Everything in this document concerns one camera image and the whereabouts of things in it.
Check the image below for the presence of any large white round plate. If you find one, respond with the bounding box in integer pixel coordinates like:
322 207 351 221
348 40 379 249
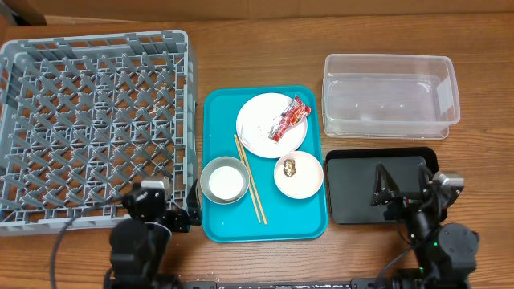
236 92 308 158

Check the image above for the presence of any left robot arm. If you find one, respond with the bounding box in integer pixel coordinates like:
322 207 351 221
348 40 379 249
104 177 202 289

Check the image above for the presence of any grey shallow bowl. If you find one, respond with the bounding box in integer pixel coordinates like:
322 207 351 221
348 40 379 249
200 157 250 205

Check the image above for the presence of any clear plastic waste bin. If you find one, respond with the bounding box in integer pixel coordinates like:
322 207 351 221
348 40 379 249
322 54 461 140

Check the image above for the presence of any brown food scrap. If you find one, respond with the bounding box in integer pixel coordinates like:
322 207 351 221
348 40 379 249
283 159 296 177

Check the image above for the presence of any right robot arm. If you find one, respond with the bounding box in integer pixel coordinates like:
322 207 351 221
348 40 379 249
370 163 479 288

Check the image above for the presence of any wooden chopstick right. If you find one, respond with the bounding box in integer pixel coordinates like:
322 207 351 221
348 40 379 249
234 134 268 225

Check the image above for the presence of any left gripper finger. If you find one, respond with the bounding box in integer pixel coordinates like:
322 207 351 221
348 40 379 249
176 209 202 233
186 180 200 213

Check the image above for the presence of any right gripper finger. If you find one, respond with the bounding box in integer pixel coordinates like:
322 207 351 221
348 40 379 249
370 163 401 206
418 163 434 193

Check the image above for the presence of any red snack wrapper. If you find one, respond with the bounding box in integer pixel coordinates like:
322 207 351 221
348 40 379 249
268 96 312 142

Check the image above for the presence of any teal plastic serving tray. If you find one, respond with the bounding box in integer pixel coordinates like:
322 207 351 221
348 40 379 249
202 85 328 243

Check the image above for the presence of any small pink bowl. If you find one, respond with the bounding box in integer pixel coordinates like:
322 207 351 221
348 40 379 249
274 151 324 199

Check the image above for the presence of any grey plastic dish rack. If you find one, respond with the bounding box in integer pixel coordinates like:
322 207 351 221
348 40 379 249
1 30 198 237

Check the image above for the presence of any white paper cup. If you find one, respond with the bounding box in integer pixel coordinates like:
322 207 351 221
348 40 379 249
208 166 244 201

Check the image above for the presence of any black rectangular tray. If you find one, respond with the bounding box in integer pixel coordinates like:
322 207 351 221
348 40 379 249
325 147 439 225

